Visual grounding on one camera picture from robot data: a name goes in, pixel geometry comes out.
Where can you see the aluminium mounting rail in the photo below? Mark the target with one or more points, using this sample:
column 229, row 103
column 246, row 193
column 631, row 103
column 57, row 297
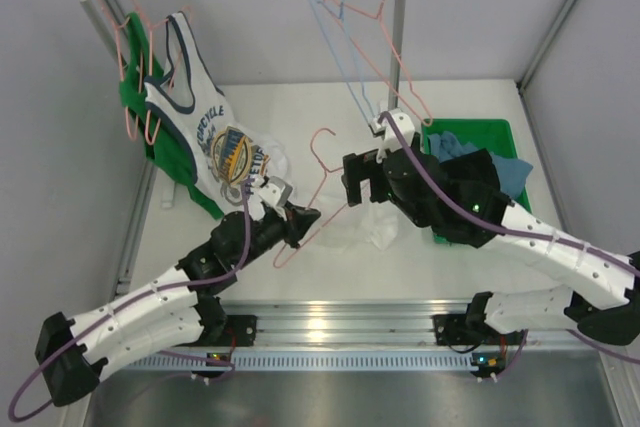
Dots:
column 349, row 337

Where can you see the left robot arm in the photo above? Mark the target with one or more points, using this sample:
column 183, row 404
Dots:
column 180, row 307

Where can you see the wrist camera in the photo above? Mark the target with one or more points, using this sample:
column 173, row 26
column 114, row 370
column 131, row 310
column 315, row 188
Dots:
column 395, row 129
column 272, row 191

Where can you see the pink hanger near right post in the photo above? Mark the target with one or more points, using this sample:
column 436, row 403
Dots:
column 390, row 17

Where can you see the blue garment in bin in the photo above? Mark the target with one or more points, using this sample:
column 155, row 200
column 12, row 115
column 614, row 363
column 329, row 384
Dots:
column 512, row 173

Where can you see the blue wire hanger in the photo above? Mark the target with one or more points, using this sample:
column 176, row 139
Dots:
column 334, row 29

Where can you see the green tank top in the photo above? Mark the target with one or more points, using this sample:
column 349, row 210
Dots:
column 166, row 153

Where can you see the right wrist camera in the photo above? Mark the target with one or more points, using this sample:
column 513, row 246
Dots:
column 395, row 129

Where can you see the pink wire hanger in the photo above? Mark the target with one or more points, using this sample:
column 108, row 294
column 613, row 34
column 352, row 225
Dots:
column 329, row 178

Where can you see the white printed tank top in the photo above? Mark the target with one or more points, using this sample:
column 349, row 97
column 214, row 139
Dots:
column 221, row 152

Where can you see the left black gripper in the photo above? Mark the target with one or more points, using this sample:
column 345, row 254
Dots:
column 291, row 227

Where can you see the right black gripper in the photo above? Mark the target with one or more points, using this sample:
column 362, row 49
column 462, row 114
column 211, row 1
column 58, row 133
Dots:
column 361, row 168

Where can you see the black garment in bin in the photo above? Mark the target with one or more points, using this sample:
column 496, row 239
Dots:
column 471, row 181

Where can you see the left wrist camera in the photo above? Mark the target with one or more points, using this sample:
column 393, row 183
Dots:
column 272, row 191

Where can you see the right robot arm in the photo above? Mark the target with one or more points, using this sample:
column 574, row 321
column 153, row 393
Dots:
column 597, row 293

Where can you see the pink hanger far left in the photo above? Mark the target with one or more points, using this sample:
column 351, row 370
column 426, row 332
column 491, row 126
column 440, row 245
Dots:
column 122, row 72

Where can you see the plain white tank top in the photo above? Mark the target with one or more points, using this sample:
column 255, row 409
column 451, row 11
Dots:
column 375, row 227

